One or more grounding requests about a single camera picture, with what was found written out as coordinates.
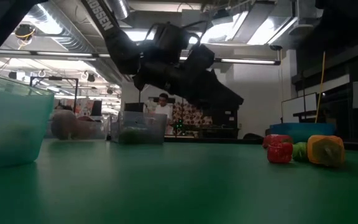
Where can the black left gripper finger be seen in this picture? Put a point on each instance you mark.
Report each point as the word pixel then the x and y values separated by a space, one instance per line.
pixel 216 101
pixel 222 85

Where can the green cucumber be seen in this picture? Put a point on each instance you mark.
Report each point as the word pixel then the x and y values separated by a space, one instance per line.
pixel 129 136

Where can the dark red beet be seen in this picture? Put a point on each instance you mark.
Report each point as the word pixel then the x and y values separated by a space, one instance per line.
pixel 63 125

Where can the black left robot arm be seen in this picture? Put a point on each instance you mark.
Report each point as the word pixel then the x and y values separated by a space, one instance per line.
pixel 110 34

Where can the black cabinet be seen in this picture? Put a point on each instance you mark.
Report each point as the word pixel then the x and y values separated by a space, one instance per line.
pixel 228 124

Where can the patterned sofa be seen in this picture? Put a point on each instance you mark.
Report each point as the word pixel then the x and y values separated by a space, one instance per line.
pixel 191 116

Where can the person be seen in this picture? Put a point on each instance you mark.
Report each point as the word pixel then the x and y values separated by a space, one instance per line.
pixel 165 110

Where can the smoky grey plastic bin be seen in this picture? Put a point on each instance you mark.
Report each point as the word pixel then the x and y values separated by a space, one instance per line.
pixel 154 124

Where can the whiteboard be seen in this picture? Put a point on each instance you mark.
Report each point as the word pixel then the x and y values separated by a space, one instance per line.
pixel 298 107

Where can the small red bell pepper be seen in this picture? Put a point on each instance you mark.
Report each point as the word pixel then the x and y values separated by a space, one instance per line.
pixel 279 153

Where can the black monitor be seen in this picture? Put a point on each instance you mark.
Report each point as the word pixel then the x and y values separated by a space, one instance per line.
pixel 96 108

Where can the clear plastic bin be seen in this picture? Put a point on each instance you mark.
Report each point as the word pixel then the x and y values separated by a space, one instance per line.
pixel 104 124

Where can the yellow pole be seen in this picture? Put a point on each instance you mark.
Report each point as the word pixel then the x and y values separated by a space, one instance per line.
pixel 320 87

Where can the small green pepper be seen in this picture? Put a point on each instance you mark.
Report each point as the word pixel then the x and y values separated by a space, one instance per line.
pixel 300 151

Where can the blue plastic bin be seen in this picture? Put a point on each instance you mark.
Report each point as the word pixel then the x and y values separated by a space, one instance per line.
pixel 315 132

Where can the long ceiling light strip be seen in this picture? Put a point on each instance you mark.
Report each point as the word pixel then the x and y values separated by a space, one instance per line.
pixel 64 54

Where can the orange carrot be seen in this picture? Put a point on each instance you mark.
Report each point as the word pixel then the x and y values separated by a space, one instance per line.
pixel 325 151

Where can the green table mat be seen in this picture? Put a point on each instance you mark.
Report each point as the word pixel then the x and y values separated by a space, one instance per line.
pixel 135 193

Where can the black round ceiling device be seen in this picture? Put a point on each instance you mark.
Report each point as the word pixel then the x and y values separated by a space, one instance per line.
pixel 25 32

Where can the teal plastic bin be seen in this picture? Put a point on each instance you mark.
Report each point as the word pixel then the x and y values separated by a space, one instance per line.
pixel 8 124

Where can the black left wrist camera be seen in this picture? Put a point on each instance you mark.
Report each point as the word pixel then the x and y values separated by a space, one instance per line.
pixel 169 40

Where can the black aluminium table frame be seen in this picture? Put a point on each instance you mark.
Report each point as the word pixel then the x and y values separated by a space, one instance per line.
pixel 213 140

